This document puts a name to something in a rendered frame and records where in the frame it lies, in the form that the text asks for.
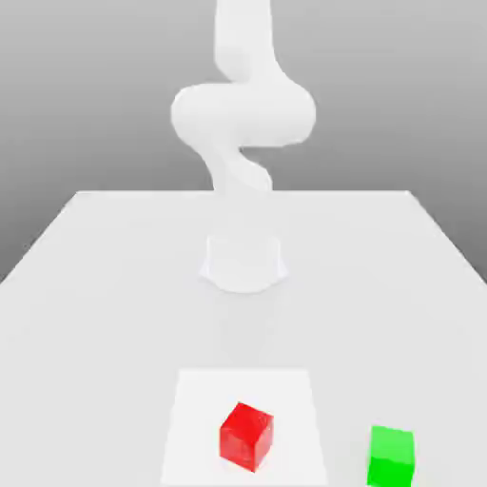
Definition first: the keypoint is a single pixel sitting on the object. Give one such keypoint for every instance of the small red cube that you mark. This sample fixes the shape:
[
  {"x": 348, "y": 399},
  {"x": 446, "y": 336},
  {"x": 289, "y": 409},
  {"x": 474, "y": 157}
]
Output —
[{"x": 243, "y": 437}]

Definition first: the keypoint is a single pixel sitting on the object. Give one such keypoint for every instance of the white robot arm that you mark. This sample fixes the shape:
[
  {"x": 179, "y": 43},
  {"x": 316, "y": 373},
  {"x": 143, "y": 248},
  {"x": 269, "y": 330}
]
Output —
[{"x": 243, "y": 114}]

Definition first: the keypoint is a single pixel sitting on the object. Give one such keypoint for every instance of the small green cube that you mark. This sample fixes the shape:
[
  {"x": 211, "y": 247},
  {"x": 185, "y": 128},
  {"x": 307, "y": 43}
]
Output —
[{"x": 391, "y": 456}]

